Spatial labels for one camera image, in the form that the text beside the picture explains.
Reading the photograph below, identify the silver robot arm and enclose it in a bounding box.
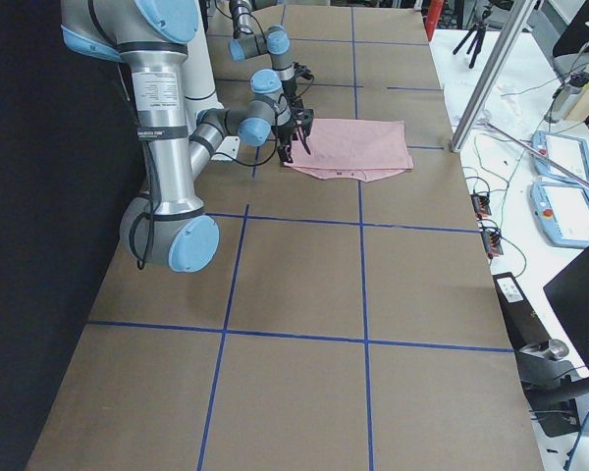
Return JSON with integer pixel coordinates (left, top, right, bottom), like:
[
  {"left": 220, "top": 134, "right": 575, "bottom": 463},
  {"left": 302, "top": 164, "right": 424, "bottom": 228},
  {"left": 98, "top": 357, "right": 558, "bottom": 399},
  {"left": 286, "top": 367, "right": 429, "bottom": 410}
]
[
  {"left": 61, "top": 0, "right": 314, "bottom": 273},
  {"left": 229, "top": 0, "right": 314, "bottom": 108}
]

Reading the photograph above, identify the metal reacher grabber stick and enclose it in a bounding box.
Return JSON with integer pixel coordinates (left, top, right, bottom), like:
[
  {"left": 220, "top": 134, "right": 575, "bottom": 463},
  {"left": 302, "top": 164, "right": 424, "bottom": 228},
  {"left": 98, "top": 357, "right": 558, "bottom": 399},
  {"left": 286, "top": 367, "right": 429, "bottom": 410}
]
[{"left": 484, "top": 121, "right": 589, "bottom": 190}]

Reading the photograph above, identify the black monitor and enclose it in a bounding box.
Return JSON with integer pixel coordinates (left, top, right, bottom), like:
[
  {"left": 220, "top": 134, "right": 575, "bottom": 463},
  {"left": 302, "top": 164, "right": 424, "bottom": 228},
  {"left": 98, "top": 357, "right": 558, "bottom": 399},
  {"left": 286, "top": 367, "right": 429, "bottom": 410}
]
[{"left": 544, "top": 246, "right": 589, "bottom": 369}]

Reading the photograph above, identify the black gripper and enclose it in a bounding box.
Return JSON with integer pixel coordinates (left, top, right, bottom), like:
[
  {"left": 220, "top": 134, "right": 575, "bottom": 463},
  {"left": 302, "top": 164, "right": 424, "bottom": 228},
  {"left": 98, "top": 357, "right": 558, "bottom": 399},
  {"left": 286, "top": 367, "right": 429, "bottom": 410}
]
[
  {"left": 288, "top": 62, "right": 315, "bottom": 98},
  {"left": 274, "top": 97, "right": 314, "bottom": 163}
]

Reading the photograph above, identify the pink Snoopy t-shirt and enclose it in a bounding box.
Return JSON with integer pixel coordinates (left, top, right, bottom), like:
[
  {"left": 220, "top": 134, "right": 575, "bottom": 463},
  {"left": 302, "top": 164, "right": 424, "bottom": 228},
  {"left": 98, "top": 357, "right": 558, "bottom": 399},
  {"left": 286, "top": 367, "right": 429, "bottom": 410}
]
[{"left": 285, "top": 119, "right": 414, "bottom": 183}]

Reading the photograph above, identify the black tripod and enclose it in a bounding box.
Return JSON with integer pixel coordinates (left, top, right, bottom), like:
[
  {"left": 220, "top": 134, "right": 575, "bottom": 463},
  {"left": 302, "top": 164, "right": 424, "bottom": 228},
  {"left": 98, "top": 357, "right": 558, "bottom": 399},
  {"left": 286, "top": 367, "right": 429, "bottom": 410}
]
[{"left": 453, "top": 6, "right": 492, "bottom": 70}]

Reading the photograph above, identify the orange circuit board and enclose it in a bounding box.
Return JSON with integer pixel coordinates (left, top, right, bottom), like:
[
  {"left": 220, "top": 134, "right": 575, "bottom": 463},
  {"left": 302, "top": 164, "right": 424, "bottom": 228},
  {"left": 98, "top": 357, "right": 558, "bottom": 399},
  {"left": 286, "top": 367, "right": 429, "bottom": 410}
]
[
  {"left": 480, "top": 227, "right": 504, "bottom": 260},
  {"left": 470, "top": 192, "right": 492, "bottom": 220}
]

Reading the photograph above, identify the near blue teach pendant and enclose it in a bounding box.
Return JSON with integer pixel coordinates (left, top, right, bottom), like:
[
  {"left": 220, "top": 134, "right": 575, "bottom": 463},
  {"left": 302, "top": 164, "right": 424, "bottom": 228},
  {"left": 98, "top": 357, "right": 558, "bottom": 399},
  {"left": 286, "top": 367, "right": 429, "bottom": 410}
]
[{"left": 529, "top": 182, "right": 589, "bottom": 249}]

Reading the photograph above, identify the black clamp mount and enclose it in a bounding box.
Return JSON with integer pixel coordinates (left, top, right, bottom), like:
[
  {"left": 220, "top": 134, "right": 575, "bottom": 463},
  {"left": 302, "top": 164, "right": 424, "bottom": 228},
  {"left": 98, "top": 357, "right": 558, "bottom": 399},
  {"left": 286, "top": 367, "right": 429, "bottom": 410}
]
[{"left": 514, "top": 339, "right": 589, "bottom": 438}]

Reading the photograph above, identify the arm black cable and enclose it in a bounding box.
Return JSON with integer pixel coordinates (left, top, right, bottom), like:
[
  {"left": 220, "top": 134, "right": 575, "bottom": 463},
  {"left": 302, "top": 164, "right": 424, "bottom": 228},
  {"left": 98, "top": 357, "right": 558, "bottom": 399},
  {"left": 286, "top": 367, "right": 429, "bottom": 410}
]
[{"left": 127, "top": 73, "right": 163, "bottom": 270}]

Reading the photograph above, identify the far blue teach pendant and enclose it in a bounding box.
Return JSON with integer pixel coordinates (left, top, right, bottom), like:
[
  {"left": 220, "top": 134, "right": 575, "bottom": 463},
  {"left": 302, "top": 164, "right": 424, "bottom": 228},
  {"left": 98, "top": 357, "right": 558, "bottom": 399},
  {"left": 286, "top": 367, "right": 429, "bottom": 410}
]
[{"left": 531, "top": 131, "right": 589, "bottom": 183}]

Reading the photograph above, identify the black power box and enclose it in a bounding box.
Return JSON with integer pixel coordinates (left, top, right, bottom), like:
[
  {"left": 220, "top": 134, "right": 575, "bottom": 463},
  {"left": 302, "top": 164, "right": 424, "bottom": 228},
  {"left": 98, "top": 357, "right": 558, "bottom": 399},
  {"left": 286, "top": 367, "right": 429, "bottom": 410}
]
[{"left": 493, "top": 272, "right": 550, "bottom": 350}]

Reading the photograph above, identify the blue teach pendant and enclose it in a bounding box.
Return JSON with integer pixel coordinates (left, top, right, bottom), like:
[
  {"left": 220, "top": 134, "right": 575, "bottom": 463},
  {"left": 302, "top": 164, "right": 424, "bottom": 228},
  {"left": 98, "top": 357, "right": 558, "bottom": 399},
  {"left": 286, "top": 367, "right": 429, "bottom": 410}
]
[
  {"left": 529, "top": 182, "right": 589, "bottom": 249},
  {"left": 531, "top": 131, "right": 589, "bottom": 183}
]

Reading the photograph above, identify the orange circuit board far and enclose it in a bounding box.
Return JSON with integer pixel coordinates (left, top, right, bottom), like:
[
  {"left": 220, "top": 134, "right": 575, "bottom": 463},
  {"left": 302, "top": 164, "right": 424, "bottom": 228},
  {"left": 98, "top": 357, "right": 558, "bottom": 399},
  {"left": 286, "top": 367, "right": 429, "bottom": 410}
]
[{"left": 470, "top": 192, "right": 492, "bottom": 220}]

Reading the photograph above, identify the aluminium frame post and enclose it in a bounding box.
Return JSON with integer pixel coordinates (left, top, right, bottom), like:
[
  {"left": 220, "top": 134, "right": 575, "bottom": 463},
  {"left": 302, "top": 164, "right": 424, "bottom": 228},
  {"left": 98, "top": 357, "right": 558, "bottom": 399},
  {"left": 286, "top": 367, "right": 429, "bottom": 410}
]
[{"left": 450, "top": 0, "right": 542, "bottom": 153}]

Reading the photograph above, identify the orange circuit board near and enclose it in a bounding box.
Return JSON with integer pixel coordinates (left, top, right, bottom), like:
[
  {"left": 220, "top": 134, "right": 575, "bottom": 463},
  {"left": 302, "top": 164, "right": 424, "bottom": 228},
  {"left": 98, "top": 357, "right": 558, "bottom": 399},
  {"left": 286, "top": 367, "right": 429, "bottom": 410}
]
[{"left": 480, "top": 227, "right": 504, "bottom": 260}]

